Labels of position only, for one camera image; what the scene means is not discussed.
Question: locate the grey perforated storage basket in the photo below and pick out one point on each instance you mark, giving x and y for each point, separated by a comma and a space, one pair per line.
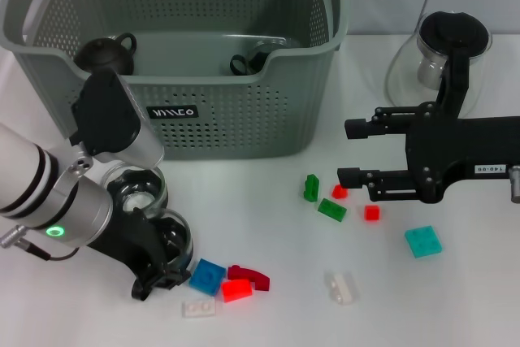
243, 119

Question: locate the black clay teapot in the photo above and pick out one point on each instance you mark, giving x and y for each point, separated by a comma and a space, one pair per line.
105, 52

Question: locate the glass pitcher black lid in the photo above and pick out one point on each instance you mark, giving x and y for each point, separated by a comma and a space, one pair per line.
451, 30

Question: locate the dark red curved brick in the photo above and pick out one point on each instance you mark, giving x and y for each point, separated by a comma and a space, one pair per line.
260, 280

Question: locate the white two-stud plate brick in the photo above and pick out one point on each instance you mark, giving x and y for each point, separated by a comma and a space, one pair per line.
199, 308

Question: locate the flat green toy brick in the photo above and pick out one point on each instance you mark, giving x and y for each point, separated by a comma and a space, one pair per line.
332, 209

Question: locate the small red cube brick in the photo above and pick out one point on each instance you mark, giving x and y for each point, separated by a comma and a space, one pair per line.
371, 213

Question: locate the teal square plate brick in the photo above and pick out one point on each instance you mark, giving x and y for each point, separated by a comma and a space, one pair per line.
423, 242

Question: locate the blue square plate brick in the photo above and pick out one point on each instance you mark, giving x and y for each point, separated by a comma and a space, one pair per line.
207, 277

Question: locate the glass teacup black collar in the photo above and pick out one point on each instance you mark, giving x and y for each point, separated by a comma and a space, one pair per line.
239, 64
138, 200
185, 237

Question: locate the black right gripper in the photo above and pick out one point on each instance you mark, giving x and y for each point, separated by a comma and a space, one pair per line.
459, 152

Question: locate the translucent white toy brick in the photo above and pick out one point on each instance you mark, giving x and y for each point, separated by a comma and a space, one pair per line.
343, 290

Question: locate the tall green toy brick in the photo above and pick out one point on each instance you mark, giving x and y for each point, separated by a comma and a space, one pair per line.
312, 186

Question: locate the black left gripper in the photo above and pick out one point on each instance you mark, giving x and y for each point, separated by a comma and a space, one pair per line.
130, 241

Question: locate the bright red toy brick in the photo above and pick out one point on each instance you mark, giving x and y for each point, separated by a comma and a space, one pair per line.
236, 291

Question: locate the small red sloped brick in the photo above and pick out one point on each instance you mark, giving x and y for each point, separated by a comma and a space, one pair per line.
339, 193

